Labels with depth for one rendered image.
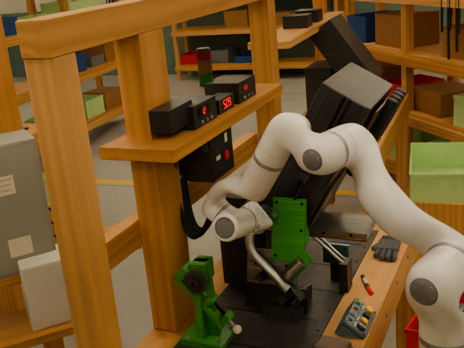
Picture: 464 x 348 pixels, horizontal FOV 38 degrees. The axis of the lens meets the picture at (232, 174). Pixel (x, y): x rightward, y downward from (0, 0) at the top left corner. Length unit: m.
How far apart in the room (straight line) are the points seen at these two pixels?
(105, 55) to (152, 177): 6.71
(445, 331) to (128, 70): 1.11
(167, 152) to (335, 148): 0.52
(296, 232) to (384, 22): 3.75
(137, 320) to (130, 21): 2.55
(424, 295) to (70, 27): 1.03
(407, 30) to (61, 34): 3.99
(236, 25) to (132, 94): 9.25
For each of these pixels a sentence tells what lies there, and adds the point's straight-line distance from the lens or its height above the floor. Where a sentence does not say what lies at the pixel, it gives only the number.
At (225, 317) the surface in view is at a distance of 2.10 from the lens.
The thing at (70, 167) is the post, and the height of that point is 1.58.
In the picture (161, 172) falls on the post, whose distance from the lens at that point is 2.07.
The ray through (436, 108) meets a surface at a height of 0.79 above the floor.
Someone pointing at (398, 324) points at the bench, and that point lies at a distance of 3.18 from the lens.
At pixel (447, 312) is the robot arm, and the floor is 1.25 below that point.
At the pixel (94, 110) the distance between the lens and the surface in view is 8.43.
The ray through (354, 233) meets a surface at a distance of 2.27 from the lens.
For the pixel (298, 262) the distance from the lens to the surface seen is 2.18.
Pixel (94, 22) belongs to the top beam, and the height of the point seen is 1.91.
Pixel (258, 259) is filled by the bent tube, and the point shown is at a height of 1.08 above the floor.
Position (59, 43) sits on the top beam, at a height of 1.88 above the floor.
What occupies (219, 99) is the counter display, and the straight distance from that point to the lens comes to 2.23.
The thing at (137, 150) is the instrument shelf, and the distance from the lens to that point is 1.94.
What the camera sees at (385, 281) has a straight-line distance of 2.46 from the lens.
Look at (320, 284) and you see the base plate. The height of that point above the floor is 0.90.
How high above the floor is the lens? 2.05
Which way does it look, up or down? 18 degrees down
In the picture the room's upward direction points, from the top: 5 degrees counter-clockwise
